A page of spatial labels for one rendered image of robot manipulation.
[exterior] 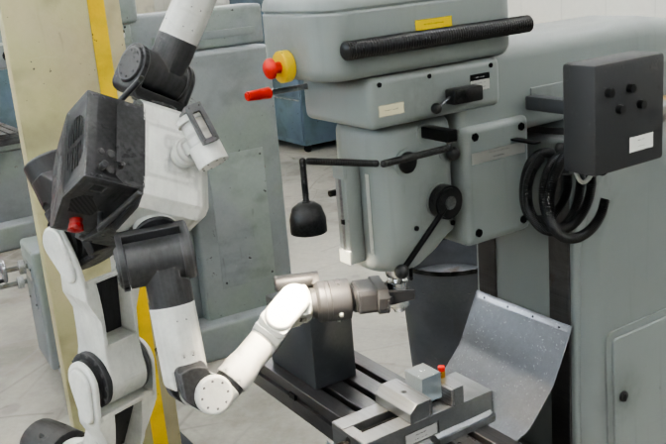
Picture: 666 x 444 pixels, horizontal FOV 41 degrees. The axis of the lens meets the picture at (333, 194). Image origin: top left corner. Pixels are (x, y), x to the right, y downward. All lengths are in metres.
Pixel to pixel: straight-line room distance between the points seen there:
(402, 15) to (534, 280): 0.79
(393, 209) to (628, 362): 0.75
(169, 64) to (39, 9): 1.38
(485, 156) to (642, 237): 0.50
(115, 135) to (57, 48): 1.52
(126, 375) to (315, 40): 1.01
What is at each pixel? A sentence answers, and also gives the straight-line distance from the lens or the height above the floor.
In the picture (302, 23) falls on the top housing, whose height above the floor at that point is 1.84.
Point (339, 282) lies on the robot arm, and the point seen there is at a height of 1.28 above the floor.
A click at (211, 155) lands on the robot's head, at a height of 1.59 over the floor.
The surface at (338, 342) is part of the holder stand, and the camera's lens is 2.18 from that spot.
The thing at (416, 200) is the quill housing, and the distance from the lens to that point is 1.77.
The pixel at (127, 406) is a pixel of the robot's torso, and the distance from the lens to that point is 2.29.
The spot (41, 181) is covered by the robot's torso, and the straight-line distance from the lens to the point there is 2.15.
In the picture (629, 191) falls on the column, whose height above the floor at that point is 1.39.
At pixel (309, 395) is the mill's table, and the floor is 0.94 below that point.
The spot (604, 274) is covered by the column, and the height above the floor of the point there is 1.21.
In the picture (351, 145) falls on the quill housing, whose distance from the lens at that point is 1.78.
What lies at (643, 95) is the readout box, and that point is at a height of 1.65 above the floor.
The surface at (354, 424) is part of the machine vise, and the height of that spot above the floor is 1.01.
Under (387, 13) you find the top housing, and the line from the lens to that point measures 1.64.
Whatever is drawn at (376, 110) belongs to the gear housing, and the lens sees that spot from 1.65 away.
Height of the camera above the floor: 1.95
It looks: 15 degrees down
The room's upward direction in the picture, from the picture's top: 5 degrees counter-clockwise
